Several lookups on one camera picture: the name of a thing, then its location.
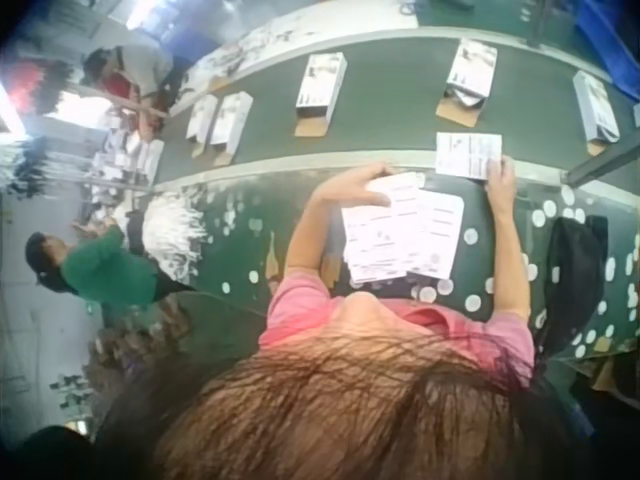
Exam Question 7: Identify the person's right hand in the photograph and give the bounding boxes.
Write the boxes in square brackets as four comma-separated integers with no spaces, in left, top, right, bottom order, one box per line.
[482,155,517,204]

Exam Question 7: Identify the person's left hand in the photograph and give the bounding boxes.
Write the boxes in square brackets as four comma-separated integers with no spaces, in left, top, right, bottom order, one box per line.
[318,161,399,209]

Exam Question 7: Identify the white printed leaflet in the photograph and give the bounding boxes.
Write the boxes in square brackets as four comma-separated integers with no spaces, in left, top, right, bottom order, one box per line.
[434,131,504,181]
[364,171,427,221]

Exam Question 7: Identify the scattered white round stickers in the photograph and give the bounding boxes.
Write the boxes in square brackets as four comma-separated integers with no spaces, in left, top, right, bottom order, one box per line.
[209,182,640,361]

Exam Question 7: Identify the stack of white leaflets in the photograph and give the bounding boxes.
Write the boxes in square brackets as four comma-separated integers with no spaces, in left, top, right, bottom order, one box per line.
[407,188,467,280]
[341,199,426,284]

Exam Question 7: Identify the grey metal bar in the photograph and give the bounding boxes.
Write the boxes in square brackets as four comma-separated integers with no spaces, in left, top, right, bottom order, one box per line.
[559,143,640,187]

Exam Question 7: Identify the white printed product box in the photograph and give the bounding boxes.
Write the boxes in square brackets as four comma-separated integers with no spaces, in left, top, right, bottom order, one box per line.
[294,51,349,137]
[436,36,499,127]
[185,94,219,159]
[571,69,622,157]
[209,90,255,167]

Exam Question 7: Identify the green conveyor belt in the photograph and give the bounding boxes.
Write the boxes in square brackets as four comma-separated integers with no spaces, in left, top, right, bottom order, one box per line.
[149,23,640,187]

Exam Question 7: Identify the black bag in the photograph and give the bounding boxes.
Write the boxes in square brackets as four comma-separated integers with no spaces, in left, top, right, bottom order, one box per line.
[541,214,610,362]

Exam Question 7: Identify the blue plastic crate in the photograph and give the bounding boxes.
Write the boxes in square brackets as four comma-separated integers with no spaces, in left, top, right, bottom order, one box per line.
[573,0,640,97]

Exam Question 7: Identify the pile of white plastic sleeves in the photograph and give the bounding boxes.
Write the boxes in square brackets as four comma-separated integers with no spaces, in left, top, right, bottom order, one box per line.
[142,191,207,277]

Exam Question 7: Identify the heap of white packets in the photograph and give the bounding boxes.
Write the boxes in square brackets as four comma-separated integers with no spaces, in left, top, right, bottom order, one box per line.
[73,113,166,227]

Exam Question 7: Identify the heap of brown parts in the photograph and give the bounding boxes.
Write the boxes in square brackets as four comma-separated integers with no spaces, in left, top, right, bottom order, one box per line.
[83,298,192,384]

